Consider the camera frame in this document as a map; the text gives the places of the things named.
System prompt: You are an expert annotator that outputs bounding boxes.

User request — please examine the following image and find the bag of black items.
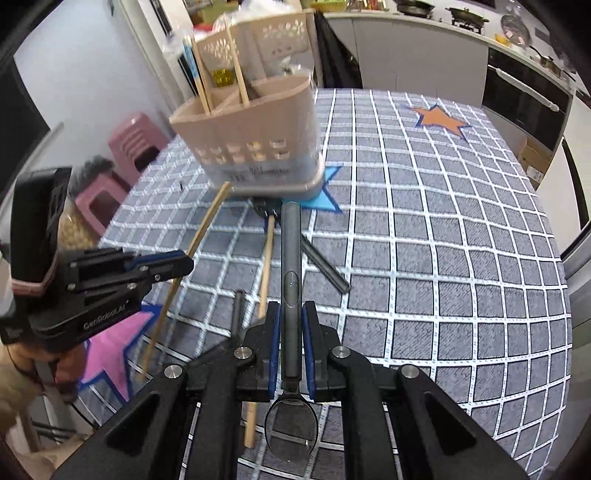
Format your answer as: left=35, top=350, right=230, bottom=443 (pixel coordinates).
left=69, top=156, right=116, bottom=195

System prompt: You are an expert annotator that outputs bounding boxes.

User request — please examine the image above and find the plain bamboo chopstick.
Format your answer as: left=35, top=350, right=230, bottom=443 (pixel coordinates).
left=243, top=216, right=276, bottom=449
left=137, top=181, right=232, bottom=381
left=225, top=25, right=251, bottom=104

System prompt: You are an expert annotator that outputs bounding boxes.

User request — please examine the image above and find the bag of yellow balls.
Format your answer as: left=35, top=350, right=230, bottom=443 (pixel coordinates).
left=58, top=211, right=101, bottom=252

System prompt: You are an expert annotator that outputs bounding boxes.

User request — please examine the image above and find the single pink plastic stool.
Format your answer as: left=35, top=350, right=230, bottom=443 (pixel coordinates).
left=74, top=178, right=132, bottom=236

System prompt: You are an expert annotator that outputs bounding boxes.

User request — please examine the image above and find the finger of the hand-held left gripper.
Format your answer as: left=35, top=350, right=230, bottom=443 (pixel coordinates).
left=69, top=257, right=195, bottom=297
left=67, top=248, right=186, bottom=271

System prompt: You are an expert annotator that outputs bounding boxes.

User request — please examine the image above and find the beige plastic utensil holder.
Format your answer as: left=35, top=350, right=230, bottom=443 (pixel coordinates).
left=168, top=76, right=326, bottom=202

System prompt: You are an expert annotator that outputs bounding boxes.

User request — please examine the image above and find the black built-in oven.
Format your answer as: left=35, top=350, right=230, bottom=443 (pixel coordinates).
left=480, top=46, right=573, bottom=153

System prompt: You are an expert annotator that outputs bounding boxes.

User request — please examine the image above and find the person's left forearm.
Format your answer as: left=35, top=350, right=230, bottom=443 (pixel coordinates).
left=0, top=351, right=52, bottom=430

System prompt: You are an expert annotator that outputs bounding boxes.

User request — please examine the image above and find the stack of pink stools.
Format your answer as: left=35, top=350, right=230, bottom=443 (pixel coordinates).
left=108, top=116, right=169, bottom=185

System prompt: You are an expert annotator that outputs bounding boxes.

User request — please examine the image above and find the grey plaid star tablecloth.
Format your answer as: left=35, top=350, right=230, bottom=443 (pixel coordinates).
left=78, top=87, right=575, bottom=480

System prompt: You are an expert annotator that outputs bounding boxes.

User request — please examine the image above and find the small metal pot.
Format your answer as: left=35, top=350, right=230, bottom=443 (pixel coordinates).
left=530, top=44, right=563, bottom=75

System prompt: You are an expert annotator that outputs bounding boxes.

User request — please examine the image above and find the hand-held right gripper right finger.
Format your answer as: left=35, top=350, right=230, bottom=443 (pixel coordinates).
left=302, top=301, right=529, bottom=480

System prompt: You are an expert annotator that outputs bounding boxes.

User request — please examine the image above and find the round metal steamer rack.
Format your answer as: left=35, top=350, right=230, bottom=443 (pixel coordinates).
left=500, top=14, right=531, bottom=45

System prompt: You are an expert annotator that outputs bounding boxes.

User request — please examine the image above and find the black wok with handles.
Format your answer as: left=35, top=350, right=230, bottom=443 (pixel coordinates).
left=445, top=6, right=490, bottom=28

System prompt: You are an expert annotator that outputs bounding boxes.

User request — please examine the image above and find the cardboard box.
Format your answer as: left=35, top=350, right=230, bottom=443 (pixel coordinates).
left=518, top=137, right=553, bottom=189

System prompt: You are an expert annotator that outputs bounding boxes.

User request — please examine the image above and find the person's left hand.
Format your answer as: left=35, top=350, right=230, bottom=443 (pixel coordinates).
left=7, top=342, right=90, bottom=402

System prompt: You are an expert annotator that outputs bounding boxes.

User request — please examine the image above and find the dark hanging cloth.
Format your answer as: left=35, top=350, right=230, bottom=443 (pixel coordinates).
left=313, top=11, right=364, bottom=89

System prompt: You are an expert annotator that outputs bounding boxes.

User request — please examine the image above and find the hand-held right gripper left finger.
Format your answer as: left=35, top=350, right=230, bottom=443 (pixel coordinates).
left=51, top=301, right=282, bottom=480

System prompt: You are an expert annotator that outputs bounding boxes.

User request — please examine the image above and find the beige perforated basket rack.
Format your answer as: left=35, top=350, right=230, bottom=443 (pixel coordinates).
left=191, top=11, right=319, bottom=93

